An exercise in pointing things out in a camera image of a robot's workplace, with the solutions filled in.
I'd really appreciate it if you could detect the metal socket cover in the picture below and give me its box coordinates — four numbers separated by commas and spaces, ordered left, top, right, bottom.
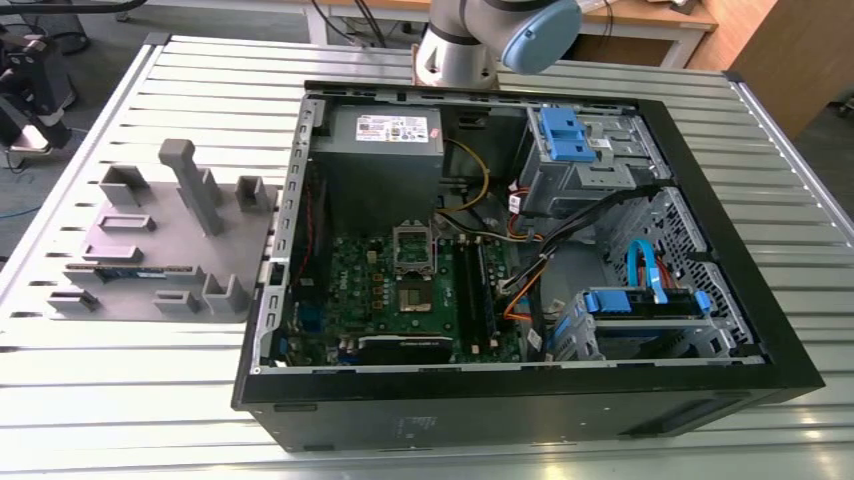
390, 218, 440, 280

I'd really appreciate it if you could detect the CPU socket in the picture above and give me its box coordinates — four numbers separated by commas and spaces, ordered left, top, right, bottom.
394, 278, 440, 315

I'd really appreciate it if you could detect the grey parts rack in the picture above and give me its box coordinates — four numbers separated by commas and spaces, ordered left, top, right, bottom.
43, 138, 285, 325

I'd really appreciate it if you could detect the dark RAM stick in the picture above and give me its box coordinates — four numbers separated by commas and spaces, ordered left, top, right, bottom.
63, 263, 196, 282

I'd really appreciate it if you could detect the grey power supply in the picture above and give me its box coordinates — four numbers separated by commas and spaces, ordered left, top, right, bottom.
310, 103, 446, 224

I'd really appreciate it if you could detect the green motherboard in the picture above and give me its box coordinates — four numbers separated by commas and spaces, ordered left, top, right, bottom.
285, 219, 532, 365

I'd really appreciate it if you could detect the metal locking lever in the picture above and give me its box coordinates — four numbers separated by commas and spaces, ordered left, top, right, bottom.
432, 218, 449, 280

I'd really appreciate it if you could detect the black RAM slot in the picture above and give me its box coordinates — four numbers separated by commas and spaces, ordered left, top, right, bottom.
454, 237, 478, 354
469, 237, 493, 351
461, 237, 486, 353

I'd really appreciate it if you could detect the black graphics card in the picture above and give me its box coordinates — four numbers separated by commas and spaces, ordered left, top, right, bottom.
354, 333, 460, 366

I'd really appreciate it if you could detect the blue plastic disk carrier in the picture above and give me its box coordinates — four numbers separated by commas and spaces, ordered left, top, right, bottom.
538, 106, 600, 165

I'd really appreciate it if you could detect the grey metal drive cage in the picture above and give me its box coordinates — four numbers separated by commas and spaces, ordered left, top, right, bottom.
517, 103, 673, 217
550, 285, 763, 362

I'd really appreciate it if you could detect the black PC case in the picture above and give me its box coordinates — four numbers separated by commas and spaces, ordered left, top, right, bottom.
229, 78, 827, 454

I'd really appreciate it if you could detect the wooden desk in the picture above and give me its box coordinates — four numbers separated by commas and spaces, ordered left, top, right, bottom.
572, 0, 720, 70

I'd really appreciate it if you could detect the hard disk in blue carrier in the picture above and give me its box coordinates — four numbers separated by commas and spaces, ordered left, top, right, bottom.
581, 288, 711, 320

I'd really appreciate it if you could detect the wooden cabinet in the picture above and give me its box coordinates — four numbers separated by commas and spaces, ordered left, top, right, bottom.
685, 0, 854, 140

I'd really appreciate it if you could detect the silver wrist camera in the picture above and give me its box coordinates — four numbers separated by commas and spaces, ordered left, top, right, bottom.
3, 123, 55, 152

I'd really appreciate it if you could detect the small wire mesh bin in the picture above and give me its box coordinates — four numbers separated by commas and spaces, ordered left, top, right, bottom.
38, 0, 93, 56

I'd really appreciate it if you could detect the blue floor cable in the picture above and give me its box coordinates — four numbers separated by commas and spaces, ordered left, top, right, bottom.
0, 199, 35, 222

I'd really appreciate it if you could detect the yellow wire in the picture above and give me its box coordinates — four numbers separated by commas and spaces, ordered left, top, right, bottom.
441, 138, 493, 215

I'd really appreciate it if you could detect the white black wire bundle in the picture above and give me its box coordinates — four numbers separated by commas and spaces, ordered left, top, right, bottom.
434, 209, 542, 245

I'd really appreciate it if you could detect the orange wire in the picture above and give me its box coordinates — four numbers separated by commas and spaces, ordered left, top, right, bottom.
501, 277, 538, 322

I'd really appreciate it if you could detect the blue flat wire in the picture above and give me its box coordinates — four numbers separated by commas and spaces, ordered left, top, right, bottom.
624, 238, 672, 306

